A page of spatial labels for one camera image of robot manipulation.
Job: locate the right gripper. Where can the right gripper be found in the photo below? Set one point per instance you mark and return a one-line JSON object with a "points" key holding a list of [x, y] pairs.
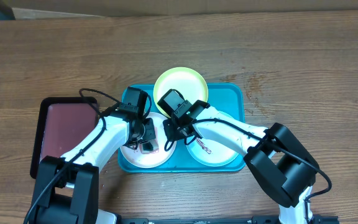
{"points": [[175, 134]]}

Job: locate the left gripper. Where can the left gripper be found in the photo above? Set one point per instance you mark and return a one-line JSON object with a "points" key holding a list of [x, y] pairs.
{"points": [[149, 134]]}

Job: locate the white pink-rimmed plate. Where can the white pink-rimmed plate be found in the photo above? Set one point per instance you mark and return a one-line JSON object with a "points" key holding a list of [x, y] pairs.
{"points": [[155, 158]]}

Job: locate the yellow-green plate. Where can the yellow-green plate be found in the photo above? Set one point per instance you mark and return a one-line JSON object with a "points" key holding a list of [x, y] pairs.
{"points": [[186, 80]]}

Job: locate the green and yellow sponge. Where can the green and yellow sponge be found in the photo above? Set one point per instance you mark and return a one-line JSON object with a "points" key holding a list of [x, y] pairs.
{"points": [[149, 147]]}

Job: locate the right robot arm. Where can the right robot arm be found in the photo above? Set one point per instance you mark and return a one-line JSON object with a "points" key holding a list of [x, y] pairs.
{"points": [[280, 164]]}

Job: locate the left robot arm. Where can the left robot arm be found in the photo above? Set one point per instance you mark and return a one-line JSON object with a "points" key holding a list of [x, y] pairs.
{"points": [[66, 188]]}

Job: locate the teal plastic tray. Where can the teal plastic tray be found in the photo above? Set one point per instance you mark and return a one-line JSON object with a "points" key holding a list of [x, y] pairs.
{"points": [[227, 99]]}

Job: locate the black tray with maroon liner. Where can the black tray with maroon liner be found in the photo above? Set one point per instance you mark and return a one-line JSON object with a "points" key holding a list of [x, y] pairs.
{"points": [[62, 124]]}

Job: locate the light blue plate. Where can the light blue plate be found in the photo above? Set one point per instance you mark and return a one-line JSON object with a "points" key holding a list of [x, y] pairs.
{"points": [[211, 153]]}

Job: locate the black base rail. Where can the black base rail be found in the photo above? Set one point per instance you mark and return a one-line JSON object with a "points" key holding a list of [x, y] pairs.
{"points": [[266, 219]]}

